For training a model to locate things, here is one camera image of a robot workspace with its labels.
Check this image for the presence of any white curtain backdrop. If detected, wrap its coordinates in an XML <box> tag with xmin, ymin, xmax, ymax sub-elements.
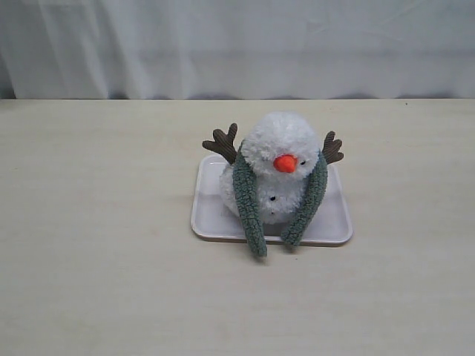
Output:
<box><xmin>1</xmin><ymin>1</ymin><xmax>474</xmax><ymax>99</ymax></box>

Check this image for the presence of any green knitted scarf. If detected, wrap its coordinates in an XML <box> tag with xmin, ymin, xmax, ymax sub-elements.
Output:
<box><xmin>220</xmin><ymin>138</ymin><xmax>343</xmax><ymax>257</ymax></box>

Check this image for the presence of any white plush snowman toy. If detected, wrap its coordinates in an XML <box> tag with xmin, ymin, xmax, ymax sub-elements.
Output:
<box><xmin>202</xmin><ymin>111</ymin><xmax>344</xmax><ymax>225</ymax></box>

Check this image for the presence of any white rectangular plastic tray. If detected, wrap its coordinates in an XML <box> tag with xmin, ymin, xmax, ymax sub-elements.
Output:
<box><xmin>190</xmin><ymin>154</ymin><xmax>353</xmax><ymax>246</ymax></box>

